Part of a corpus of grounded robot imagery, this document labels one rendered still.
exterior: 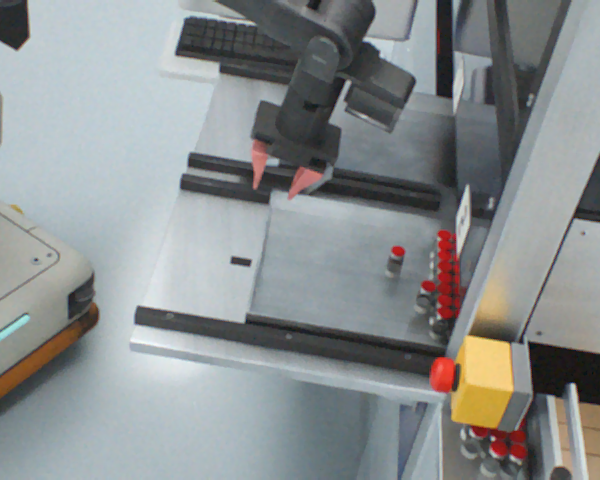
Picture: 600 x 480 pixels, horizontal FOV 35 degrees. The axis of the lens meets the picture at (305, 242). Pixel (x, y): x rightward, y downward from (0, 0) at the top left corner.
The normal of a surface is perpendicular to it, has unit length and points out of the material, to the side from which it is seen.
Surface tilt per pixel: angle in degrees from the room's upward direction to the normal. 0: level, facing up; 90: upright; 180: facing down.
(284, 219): 0
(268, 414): 0
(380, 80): 23
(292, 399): 0
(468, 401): 90
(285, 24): 104
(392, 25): 90
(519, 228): 90
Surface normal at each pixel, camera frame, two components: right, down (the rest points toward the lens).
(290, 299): 0.14, -0.74
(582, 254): -0.11, 0.65
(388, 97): -0.40, 0.78
